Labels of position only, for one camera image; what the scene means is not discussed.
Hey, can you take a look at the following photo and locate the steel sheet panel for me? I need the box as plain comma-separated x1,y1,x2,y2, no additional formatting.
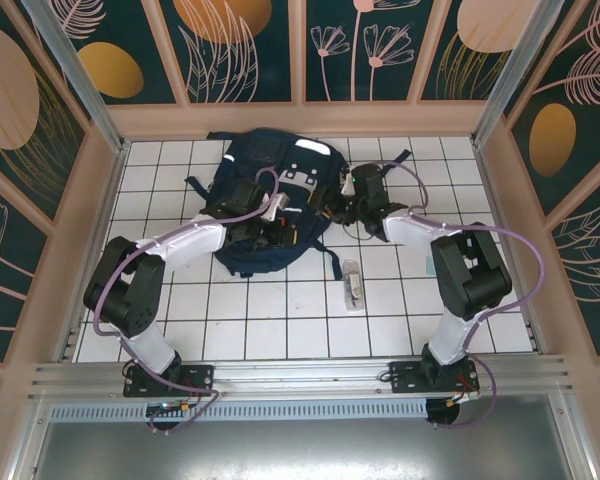
9,394,596,480

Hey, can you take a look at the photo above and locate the aluminium corner post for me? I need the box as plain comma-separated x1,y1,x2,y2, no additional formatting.
20,0,130,154
471,0,579,147

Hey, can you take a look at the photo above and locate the aluminium side rail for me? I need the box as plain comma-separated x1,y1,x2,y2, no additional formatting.
472,141,549,354
54,141,131,364

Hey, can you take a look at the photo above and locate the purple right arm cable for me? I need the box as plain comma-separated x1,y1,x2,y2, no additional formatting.
382,160,549,431

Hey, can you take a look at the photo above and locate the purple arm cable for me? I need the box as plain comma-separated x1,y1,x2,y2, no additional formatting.
382,160,549,431
92,167,284,435

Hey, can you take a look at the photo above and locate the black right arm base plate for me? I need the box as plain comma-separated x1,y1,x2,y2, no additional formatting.
388,359,481,396

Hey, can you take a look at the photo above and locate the clear plastic supplies bag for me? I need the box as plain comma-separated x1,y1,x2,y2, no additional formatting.
340,256,365,312

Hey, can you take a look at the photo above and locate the grey slotted cable duct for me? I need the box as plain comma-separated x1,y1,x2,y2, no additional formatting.
48,398,430,422

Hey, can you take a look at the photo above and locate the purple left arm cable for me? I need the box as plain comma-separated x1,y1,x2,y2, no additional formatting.
92,167,284,435

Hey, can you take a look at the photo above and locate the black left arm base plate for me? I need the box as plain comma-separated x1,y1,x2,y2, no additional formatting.
122,363,216,399

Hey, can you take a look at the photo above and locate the small green circuit board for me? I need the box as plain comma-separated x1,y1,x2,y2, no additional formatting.
147,401,191,416

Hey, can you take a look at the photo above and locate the navy blue backpack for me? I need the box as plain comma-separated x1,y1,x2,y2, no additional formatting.
183,127,412,281

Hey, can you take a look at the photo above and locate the aluminium mounting rail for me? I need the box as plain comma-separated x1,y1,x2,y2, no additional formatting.
27,353,576,401

